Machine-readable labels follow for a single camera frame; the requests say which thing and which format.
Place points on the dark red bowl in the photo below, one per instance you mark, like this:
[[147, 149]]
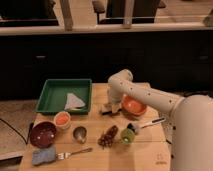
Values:
[[43, 134]]

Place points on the blue sponge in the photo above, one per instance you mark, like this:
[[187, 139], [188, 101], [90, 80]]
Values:
[[46, 155]]

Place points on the metal cup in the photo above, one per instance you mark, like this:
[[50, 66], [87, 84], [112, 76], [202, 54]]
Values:
[[79, 134]]

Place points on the orange bowl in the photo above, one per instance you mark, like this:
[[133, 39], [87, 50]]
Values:
[[133, 106]]

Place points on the small orange-filled white cup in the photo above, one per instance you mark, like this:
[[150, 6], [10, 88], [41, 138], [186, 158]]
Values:
[[62, 120]]

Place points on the green plastic tray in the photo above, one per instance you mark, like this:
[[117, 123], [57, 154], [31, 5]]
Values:
[[54, 96]]

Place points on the bunch of dark grapes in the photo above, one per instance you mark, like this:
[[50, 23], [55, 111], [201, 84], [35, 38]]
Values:
[[107, 139]]

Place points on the dark office chair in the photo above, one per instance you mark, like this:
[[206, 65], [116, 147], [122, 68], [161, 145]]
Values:
[[127, 11]]

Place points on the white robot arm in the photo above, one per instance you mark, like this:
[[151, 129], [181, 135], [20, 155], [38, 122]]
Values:
[[192, 140]]

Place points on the metal fork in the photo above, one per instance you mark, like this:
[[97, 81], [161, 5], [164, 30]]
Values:
[[65, 155]]

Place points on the green plastic cup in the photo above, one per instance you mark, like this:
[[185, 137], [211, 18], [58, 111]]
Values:
[[127, 136]]

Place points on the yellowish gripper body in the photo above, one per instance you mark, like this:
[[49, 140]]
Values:
[[114, 106]]

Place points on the white folded cloth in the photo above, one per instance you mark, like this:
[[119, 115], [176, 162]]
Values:
[[73, 102]]

